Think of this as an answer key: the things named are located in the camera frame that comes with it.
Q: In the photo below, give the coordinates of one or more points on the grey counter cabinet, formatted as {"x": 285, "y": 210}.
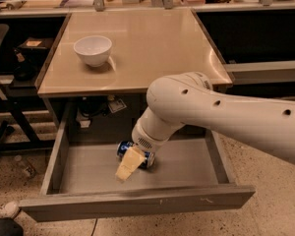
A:
{"x": 147, "y": 44}

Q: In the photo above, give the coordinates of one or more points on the grey open top drawer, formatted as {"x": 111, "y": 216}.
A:
{"x": 191, "y": 173}

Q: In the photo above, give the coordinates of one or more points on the white power adapter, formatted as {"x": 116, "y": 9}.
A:
{"x": 82, "y": 120}

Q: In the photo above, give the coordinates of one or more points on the empty plastic bottle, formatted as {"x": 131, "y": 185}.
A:
{"x": 25, "y": 166}

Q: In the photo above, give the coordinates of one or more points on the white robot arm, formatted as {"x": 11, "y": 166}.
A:
{"x": 188, "y": 99}

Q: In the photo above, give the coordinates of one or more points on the black box with label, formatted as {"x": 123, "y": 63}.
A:
{"x": 36, "y": 46}

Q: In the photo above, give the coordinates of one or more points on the white shoe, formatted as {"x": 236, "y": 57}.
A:
{"x": 9, "y": 210}

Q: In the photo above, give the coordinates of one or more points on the blue pepsi can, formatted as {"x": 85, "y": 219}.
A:
{"x": 149, "y": 156}

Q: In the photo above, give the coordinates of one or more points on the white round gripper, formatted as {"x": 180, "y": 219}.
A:
{"x": 145, "y": 141}

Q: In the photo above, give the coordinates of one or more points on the white ceramic bowl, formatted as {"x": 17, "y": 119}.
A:
{"x": 93, "y": 50}

